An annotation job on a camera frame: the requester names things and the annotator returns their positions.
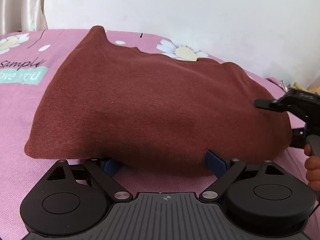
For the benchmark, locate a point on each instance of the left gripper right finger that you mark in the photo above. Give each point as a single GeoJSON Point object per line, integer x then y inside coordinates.
{"type": "Point", "coordinates": [226, 171]}

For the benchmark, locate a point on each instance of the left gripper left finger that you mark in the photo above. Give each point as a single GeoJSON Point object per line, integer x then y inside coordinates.
{"type": "Point", "coordinates": [113, 190]}

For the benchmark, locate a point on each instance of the dark red knit sweater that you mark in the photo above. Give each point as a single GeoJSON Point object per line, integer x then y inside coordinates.
{"type": "Point", "coordinates": [152, 112]}

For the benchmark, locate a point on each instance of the person's right hand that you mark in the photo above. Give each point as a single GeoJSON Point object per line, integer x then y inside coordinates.
{"type": "Point", "coordinates": [312, 166]}

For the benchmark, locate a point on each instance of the yellow folded blanket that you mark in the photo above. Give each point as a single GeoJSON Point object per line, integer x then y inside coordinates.
{"type": "Point", "coordinates": [310, 90]}

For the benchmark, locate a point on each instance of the pink floral bed sheet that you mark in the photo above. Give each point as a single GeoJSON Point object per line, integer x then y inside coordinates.
{"type": "Point", "coordinates": [22, 95]}

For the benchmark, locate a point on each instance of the beige floral curtain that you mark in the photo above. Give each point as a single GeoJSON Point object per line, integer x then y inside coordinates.
{"type": "Point", "coordinates": [22, 15]}

